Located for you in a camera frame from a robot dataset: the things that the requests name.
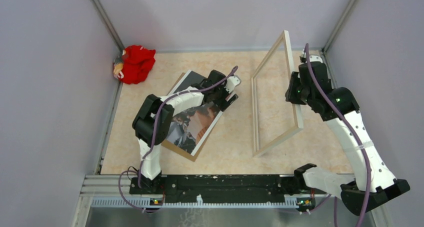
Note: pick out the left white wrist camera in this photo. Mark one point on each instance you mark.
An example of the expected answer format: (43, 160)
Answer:
(232, 82)

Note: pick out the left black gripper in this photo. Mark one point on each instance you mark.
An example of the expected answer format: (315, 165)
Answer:
(218, 102)

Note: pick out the printed photo with white border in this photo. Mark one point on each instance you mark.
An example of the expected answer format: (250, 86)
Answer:
(202, 125)

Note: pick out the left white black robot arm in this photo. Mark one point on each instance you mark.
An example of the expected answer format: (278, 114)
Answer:
(153, 120)

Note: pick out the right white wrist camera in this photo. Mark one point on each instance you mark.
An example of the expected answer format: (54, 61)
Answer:
(312, 58)

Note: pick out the brown cardboard backing board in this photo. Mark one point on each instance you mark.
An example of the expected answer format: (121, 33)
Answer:
(179, 139)

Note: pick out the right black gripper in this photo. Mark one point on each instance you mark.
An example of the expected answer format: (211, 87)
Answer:
(289, 96)

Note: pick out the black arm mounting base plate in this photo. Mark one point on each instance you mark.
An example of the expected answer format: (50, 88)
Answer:
(222, 188)

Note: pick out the red cloth doll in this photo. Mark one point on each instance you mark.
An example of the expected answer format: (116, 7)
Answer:
(133, 64)

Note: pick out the light wooden picture frame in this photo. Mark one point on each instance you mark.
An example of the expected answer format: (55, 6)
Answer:
(274, 119)

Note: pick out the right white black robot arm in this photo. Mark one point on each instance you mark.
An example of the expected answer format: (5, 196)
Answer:
(372, 183)

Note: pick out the aluminium front rail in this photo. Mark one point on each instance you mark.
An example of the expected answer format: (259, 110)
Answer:
(105, 201)

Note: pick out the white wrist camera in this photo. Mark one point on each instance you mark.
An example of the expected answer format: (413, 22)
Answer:
(312, 58)
(232, 82)

